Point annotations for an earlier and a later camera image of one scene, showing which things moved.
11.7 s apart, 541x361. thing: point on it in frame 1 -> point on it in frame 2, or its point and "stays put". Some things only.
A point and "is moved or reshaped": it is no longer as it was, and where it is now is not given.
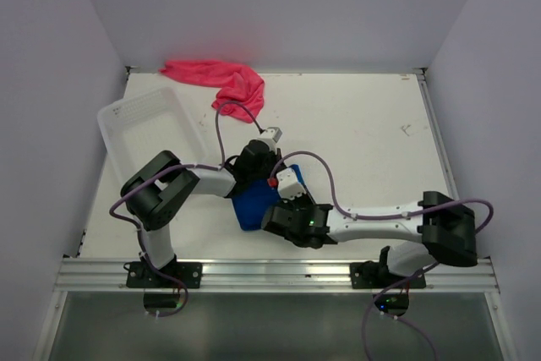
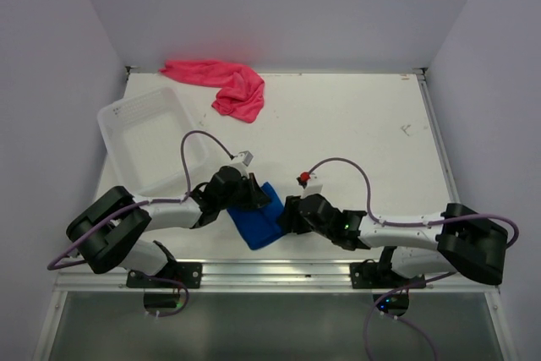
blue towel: [251, 204] is moved or reshaped
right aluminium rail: [436, 134] stays put
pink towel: [235, 82] stays put
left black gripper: [275, 156] -> [256, 195]
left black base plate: [140, 276] stays put
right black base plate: [369, 275] stays put
